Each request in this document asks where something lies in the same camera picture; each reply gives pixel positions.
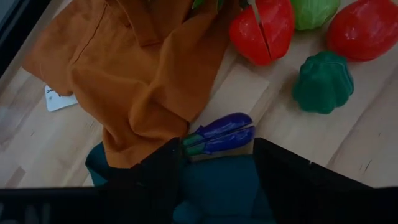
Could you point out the dark teal green cloth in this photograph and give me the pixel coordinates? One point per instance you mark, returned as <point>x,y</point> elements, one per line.
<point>220,186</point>

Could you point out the red whole toy tomato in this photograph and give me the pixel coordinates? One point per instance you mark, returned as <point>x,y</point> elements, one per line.
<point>363,31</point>

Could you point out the purple toy eggplant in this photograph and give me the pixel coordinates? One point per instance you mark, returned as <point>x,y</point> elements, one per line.
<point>224,126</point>

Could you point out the light wooden board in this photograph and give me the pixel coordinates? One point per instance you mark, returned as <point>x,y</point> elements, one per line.
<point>239,90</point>

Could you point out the dark green toy pepper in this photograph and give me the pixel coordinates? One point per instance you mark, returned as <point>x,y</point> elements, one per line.
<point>323,84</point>

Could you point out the green artificial plant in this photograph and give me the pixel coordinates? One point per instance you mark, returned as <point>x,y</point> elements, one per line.
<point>199,3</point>

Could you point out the white paper tag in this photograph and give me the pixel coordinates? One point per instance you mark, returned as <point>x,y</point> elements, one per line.
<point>57,102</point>

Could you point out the orange cloth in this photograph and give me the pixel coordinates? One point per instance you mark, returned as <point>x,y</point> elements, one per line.
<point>140,62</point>

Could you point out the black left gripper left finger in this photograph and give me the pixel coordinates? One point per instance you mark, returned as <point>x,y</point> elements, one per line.
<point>155,174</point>

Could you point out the light green toy cabbage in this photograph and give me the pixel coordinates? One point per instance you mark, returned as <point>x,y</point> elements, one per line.
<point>314,12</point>

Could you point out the red sliced toy tomato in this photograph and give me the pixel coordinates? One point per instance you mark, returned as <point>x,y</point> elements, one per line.
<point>248,37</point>

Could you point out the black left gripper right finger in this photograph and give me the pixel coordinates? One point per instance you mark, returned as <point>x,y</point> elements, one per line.
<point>286,180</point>

